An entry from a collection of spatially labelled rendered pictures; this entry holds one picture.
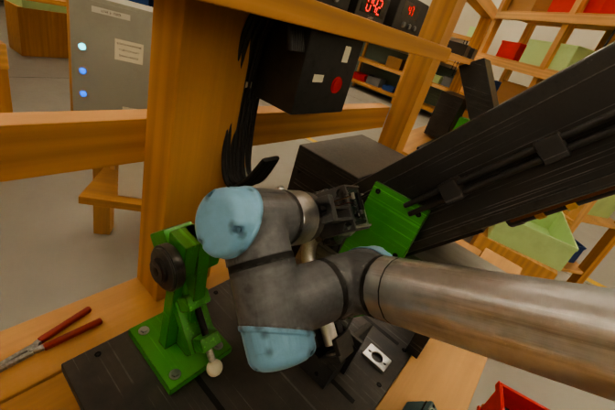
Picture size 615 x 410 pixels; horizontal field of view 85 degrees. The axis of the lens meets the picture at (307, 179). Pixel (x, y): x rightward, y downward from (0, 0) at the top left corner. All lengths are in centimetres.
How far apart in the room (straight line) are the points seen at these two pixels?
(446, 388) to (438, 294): 56
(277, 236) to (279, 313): 8
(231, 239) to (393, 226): 38
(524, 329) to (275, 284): 21
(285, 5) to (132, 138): 37
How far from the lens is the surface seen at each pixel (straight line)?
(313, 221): 44
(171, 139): 62
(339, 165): 77
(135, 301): 86
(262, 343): 37
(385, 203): 66
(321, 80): 66
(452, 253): 85
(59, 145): 66
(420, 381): 88
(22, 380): 79
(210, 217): 36
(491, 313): 33
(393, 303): 38
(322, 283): 39
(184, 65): 59
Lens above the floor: 152
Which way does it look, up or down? 25 degrees down
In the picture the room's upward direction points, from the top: 17 degrees clockwise
